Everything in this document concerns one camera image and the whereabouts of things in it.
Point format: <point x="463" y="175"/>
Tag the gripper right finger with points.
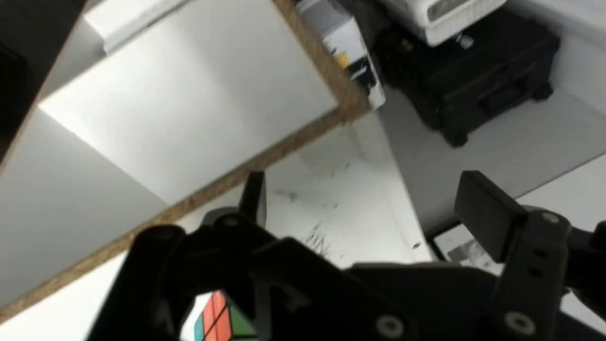
<point x="530" y="265"/>

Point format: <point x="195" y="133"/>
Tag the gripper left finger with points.
<point x="222" y="251"/>

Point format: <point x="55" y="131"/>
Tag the rubik's cube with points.
<point x="222" y="322"/>

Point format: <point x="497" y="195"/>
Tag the white shelf with chipboard edge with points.
<point x="189" y="94"/>

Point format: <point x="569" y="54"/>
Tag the black framed white sheet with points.
<point x="461" y="248"/>

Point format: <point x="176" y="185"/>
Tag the black hard case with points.
<point x="473" y="80"/>

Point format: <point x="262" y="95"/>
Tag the white box with yellow print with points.
<point x="348" y="47"/>

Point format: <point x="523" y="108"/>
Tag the white plastic device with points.
<point x="445" y="16"/>

